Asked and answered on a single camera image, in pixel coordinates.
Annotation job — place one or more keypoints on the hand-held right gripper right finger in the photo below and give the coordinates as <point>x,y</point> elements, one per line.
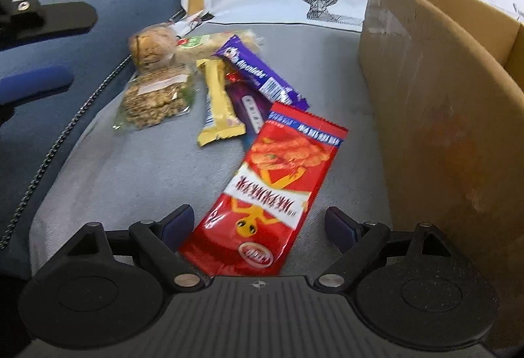
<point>339,225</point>

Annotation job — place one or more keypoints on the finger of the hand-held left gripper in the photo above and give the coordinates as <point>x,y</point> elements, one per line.
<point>61,16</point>
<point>37,81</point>

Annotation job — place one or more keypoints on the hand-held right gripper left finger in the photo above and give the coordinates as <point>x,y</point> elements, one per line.
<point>178,221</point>

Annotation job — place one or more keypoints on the red snack packet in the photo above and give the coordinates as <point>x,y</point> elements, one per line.
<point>278,178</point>

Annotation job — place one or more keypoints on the round pastry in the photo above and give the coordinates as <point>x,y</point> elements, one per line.
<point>151,47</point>

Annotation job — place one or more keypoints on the clear bag of oat cookies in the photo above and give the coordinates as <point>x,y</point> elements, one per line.
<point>155,96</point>

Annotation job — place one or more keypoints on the yellow snack bar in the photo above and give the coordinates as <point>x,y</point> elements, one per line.
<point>219,104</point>

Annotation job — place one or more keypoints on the dark purple snack packet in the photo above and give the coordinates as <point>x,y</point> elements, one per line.
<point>247,110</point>

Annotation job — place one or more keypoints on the cardboard box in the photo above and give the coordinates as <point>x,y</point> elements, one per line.
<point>430,116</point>

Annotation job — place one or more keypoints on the green label cracker packet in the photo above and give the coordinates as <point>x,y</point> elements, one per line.
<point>204,47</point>

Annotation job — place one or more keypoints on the purple chocolate bar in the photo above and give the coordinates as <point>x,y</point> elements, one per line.
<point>254,69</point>

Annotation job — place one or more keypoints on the grey bed sheet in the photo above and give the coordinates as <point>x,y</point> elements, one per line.
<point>163,161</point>

